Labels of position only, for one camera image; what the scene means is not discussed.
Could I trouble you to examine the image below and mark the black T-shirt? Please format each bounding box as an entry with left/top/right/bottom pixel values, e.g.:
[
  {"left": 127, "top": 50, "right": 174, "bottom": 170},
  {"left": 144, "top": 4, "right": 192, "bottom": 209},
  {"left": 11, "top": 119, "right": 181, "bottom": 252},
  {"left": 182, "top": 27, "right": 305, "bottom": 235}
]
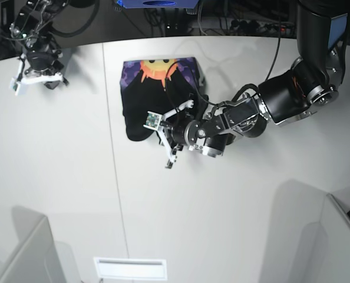
[{"left": 120, "top": 57, "right": 207, "bottom": 142}]

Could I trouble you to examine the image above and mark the grey right partition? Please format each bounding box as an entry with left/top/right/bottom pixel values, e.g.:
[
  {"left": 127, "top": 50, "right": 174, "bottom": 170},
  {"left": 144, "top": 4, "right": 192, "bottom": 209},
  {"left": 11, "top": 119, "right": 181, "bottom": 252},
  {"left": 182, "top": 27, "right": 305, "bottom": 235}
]
[{"left": 292, "top": 194, "right": 350, "bottom": 282}]

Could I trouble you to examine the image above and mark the grey partition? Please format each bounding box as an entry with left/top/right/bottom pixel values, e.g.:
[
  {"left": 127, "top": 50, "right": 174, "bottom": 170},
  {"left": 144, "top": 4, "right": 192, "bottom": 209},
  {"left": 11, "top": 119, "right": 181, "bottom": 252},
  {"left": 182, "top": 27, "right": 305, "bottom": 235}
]
[
  {"left": 0, "top": 205, "right": 81, "bottom": 282},
  {"left": 292, "top": 194, "right": 350, "bottom": 282}
]

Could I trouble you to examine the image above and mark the white slotted tray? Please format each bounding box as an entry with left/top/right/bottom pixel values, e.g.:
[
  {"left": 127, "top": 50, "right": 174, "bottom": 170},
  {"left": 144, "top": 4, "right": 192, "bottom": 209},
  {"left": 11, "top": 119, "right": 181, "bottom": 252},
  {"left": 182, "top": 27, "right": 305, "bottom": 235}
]
[{"left": 94, "top": 257, "right": 168, "bottom": 281}]

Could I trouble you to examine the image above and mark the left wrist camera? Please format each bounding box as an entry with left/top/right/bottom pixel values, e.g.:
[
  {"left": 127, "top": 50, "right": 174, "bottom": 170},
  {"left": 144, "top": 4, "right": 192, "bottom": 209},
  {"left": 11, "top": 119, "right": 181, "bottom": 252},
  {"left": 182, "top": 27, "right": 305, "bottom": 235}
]
[{"left": 143, "top": 111, "right": 162, "bottom": 131}]

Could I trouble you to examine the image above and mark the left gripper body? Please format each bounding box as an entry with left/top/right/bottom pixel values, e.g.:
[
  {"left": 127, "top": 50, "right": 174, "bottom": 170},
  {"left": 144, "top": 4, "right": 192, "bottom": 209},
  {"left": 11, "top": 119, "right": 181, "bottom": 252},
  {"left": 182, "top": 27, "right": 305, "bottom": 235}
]
[{"left": 157, "top": 100, "right": 194, "bottom": 169}]

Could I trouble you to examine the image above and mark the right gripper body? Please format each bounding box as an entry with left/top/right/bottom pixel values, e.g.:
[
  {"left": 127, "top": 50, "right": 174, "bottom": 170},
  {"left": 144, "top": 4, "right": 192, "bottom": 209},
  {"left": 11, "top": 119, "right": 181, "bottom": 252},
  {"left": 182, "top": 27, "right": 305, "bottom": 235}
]
[{"left": 17, "top": 50, "right": 69, "bottom": 88}]

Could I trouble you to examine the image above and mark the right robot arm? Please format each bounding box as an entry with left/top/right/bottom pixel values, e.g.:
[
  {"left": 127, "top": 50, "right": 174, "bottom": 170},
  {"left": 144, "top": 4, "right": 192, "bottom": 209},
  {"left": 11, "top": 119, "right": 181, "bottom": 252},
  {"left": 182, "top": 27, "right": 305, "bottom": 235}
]
[{"left": 8, "top": 1, "right": 100, "bottom": 95}]

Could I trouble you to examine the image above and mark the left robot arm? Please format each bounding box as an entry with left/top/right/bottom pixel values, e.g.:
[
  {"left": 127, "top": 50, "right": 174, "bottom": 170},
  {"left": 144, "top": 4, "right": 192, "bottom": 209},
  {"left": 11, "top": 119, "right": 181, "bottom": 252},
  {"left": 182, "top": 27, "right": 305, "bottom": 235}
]
[{"left": 148, "top": 1, "right": 349, "bottom": 168}]

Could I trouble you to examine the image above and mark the blue box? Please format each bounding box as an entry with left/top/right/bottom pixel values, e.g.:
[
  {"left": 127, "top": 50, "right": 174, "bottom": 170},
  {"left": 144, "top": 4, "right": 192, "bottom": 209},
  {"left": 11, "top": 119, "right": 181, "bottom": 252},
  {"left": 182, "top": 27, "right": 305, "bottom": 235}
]
[{"left": 117, "top": 0, "right": 199, "bottom": 9}]

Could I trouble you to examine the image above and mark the grey left partition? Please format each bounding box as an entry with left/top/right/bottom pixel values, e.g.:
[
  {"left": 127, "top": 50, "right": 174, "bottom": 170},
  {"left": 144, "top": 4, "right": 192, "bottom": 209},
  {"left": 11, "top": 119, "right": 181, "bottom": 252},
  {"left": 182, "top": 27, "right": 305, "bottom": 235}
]
[{"left": 0, "top": 205, "right": 81, "bottom": 282}]

